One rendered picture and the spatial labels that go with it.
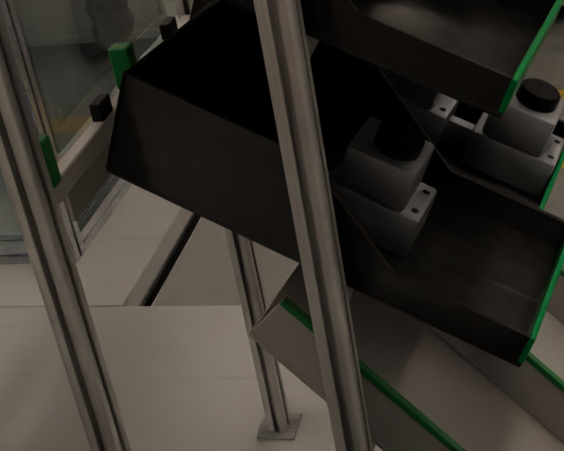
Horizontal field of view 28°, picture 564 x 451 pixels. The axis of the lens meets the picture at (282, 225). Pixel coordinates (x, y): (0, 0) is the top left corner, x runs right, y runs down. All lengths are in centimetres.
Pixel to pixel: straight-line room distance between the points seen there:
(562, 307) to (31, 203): 49
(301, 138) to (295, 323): 16
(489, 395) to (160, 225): 84
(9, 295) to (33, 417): 28
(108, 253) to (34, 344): 21
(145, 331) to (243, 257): 35
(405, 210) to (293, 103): 13
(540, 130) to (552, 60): 341
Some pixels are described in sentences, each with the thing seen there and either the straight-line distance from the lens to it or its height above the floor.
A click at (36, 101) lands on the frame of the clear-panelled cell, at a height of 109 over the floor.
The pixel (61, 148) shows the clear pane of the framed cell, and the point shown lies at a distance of 156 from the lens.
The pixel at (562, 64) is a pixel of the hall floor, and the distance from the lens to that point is 417.
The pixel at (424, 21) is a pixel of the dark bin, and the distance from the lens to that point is 65.
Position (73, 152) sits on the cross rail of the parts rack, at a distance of 73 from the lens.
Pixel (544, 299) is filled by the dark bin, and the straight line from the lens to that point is 69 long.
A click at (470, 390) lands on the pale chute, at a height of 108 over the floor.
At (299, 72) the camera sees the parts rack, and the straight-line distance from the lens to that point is 58.
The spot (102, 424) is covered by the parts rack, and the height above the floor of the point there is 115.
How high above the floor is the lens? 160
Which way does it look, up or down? 29 degrees down
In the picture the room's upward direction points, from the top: 11 degrees counter-clockwise
